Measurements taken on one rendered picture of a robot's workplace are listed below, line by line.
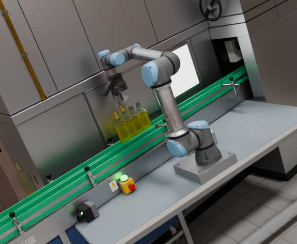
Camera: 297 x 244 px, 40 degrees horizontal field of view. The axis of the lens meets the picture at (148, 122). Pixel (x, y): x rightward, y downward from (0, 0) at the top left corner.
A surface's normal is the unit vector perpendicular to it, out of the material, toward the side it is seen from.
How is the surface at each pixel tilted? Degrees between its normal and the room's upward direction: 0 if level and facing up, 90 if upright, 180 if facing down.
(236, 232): 0
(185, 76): 90
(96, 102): 90
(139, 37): 90
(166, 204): 0
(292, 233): 0
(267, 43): 90
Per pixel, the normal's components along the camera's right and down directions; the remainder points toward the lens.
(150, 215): -0.33, -0.88
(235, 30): -0.75, 0.46
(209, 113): 0.57, 0.08
